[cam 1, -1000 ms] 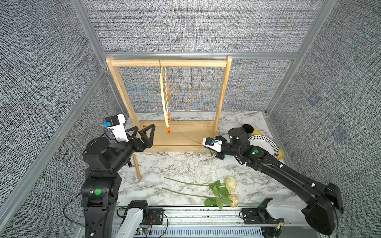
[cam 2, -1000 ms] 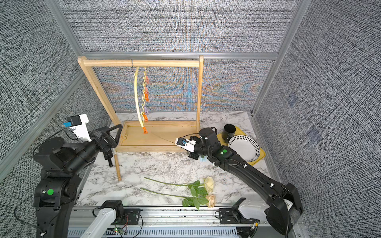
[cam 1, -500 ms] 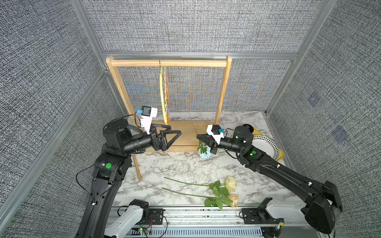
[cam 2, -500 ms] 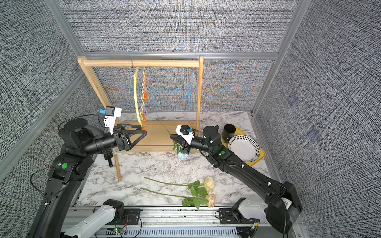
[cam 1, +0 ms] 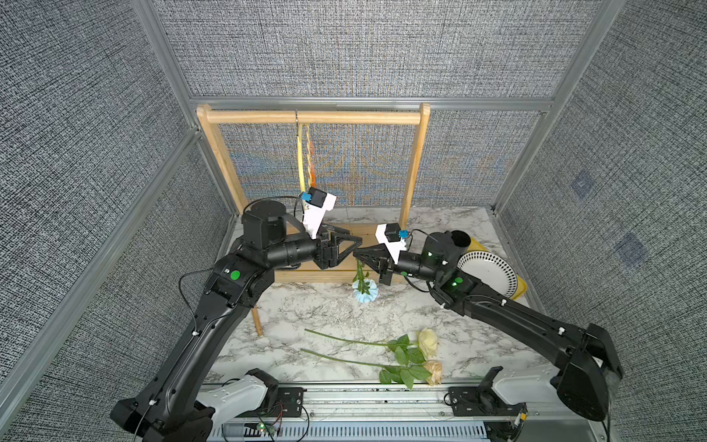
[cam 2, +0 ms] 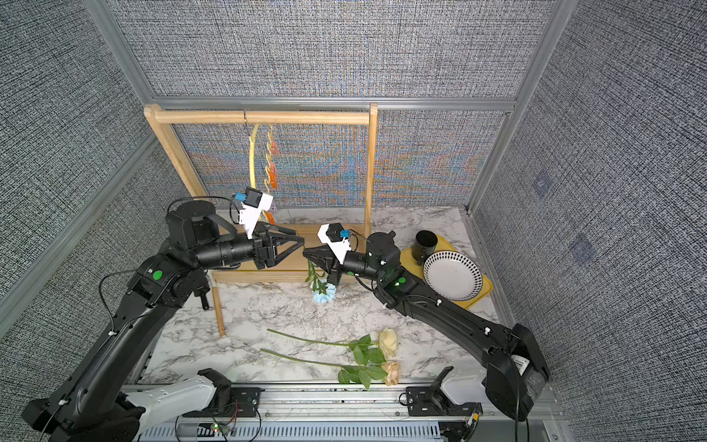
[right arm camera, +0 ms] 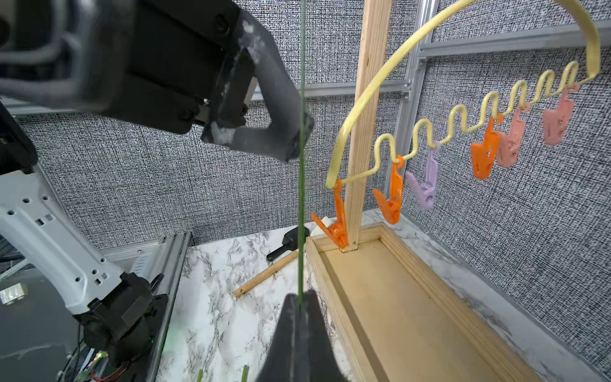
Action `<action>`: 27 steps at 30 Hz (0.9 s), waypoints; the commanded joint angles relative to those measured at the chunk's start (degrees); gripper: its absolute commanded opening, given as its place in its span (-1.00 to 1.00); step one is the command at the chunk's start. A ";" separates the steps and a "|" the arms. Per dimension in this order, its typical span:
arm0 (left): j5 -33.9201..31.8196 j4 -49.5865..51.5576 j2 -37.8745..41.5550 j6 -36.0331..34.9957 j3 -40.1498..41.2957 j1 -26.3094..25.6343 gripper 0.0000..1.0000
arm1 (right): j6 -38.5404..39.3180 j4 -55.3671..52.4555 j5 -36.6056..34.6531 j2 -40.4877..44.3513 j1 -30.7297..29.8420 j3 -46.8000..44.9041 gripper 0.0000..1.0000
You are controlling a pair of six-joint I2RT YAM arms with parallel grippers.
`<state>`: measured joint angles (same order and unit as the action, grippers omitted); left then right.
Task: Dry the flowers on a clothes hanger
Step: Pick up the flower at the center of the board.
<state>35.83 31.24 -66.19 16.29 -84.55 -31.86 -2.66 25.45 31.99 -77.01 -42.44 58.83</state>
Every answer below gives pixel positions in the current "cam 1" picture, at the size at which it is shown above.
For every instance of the yellow tray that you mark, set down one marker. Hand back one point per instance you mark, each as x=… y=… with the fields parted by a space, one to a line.
x=522 y=284

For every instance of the wooden stick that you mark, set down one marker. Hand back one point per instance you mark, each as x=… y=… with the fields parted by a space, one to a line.
x=257 y=321

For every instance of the cream rose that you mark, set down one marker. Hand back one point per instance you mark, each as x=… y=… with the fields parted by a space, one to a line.
x=425 y=343

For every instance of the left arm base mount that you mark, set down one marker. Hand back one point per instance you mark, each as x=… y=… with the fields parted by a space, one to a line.
x=286 y=403

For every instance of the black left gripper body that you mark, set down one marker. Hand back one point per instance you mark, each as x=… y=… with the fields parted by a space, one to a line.
x=322 y=259

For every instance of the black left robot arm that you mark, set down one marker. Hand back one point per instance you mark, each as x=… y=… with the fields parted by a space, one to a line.
x=171 y=406

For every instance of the black mug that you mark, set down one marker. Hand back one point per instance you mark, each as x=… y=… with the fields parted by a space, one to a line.
x=461 y=240

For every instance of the aluminium rail front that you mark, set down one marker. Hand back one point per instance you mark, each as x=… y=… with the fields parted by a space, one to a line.
x=374 y=401

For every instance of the white dotted plate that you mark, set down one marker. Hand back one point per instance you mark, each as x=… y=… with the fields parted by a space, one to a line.
x=492 y=270

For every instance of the peach rose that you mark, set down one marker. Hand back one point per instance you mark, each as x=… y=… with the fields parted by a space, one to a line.
x=410 y=367

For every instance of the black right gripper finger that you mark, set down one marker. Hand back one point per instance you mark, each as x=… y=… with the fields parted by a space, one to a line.
x=371 y=252
x=374 y=264

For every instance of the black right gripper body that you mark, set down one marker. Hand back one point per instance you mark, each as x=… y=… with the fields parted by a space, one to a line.
x=388 y=280

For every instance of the blue flower with stem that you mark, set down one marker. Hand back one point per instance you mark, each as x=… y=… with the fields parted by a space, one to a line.
x=363 y=286

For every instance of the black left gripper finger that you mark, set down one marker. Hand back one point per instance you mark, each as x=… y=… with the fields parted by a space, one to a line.
x=344 y=255
x=339 y=235

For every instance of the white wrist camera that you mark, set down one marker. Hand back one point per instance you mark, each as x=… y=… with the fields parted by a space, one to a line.
x=394 y=238
x=316 y=203

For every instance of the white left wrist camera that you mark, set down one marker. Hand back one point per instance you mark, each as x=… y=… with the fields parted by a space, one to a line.
x=316 y=203

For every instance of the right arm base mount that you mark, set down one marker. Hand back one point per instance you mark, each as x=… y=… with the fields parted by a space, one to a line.
x=481 y=400

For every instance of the wooden clothes rack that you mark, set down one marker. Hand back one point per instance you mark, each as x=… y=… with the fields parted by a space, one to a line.
x=360 y=157

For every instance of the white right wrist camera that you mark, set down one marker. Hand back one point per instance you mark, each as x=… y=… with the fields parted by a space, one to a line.
x=394 y=238

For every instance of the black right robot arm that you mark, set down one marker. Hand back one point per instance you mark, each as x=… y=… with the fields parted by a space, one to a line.
x=589 y=367

